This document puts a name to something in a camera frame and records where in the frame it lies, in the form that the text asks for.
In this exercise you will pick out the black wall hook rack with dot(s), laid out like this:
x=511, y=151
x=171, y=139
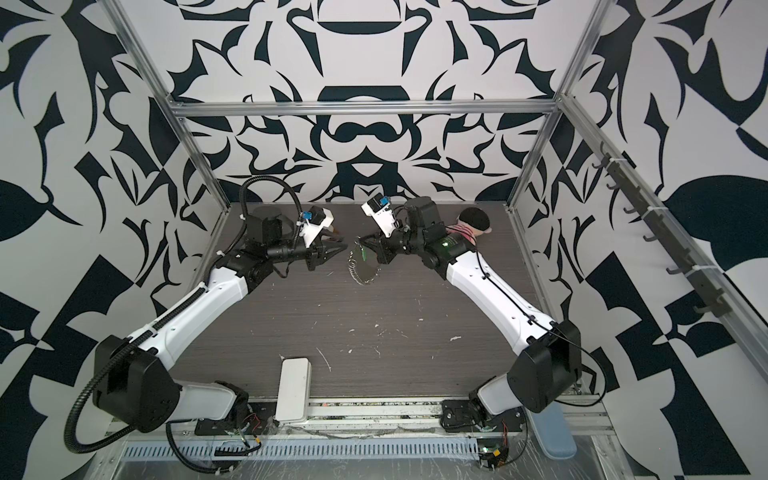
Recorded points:
x=665, y=230

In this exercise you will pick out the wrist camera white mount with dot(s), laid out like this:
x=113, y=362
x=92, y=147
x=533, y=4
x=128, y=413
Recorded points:
x=313, y=222
x=380, y=210

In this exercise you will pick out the pink plush doll black hat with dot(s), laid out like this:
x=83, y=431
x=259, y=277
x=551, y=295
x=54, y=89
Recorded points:
x=471, y=223

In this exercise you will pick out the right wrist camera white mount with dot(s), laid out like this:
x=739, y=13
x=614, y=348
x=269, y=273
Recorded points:
x=380, y=210

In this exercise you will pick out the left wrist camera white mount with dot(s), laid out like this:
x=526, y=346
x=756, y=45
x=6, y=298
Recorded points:
x=313, y=222

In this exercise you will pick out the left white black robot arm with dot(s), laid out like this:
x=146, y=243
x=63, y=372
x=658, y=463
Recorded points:
x=132, y=380

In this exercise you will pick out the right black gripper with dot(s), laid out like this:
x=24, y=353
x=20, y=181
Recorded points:
x=382, y=245

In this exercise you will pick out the white rectangular box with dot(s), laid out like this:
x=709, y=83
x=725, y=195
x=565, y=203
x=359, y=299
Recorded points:
x=293, y=391

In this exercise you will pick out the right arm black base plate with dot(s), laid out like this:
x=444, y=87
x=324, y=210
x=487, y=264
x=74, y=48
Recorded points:
x=469, y=416

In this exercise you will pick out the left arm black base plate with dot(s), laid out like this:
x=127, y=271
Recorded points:
x=253, y=420

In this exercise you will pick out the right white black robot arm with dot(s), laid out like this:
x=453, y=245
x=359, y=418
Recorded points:
x=548, y=353

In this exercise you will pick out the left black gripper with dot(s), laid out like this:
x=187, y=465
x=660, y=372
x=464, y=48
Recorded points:
x=318, y=251

